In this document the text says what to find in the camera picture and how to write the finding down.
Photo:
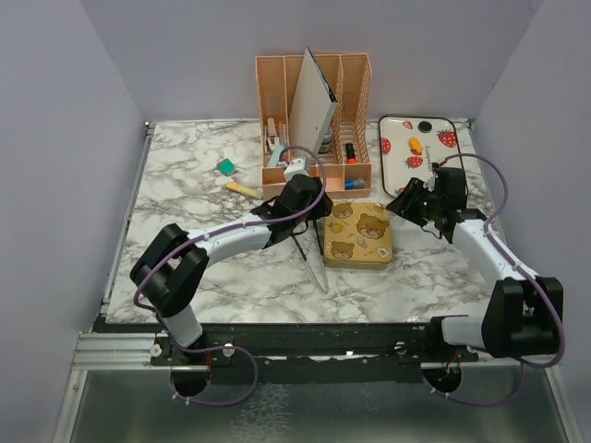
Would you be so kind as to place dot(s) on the blue white patterned tin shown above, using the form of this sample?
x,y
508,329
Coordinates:
x,y
327,142

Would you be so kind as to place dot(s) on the teal eraser block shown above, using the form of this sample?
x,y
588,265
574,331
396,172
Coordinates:
x,y
226,167

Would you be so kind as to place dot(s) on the peach plastic desk organizer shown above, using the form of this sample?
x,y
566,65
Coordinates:
x,y
276,77

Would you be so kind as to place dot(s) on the black round sandwich cookie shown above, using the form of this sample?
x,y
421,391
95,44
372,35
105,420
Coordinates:
x,y
424,126

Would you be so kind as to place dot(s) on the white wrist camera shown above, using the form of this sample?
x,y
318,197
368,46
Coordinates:
x,y
297,166
430,183

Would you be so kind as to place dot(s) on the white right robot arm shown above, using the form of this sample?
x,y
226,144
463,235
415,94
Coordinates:
x,y
523,316

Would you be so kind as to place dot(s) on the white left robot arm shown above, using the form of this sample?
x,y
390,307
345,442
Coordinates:
x,y
169,272

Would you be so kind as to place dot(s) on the black-tipped metal tongs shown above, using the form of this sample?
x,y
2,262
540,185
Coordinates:
x,y
308,244

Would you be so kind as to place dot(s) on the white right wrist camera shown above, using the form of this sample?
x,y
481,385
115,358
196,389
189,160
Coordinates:
x,y
430,183

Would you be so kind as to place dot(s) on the black orange marker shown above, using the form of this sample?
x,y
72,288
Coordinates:
x,y
350,153

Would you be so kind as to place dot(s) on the light blue eraser case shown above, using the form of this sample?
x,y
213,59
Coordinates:
x,y
276,155

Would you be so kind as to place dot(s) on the grey folder board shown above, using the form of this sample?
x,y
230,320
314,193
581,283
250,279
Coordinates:
x,y
315,100

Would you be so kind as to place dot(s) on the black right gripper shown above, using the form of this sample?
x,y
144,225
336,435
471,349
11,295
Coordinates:
x,y
404,203

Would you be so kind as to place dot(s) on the gold metal cookie tin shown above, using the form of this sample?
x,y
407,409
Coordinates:
x,y
371,259

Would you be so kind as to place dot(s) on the silver tin lid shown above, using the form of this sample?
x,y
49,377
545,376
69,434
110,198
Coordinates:
x,y
357,227

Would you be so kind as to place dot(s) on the pink white stapler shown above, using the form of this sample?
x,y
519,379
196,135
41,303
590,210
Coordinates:
x,y
271,136

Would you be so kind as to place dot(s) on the orange fish-shaped cookie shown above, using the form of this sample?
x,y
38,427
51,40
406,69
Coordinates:
x,y
415,146

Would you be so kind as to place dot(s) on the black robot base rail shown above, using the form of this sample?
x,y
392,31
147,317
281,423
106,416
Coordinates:
x,y
310,353

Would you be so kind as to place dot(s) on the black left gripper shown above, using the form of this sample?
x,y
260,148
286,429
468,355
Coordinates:
x,y
323,209

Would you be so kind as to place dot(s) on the strawberry print white tray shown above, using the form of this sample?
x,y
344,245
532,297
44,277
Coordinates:
x,y
398,164

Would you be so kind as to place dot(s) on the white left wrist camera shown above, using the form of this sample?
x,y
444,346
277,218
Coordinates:
x,y
297,166

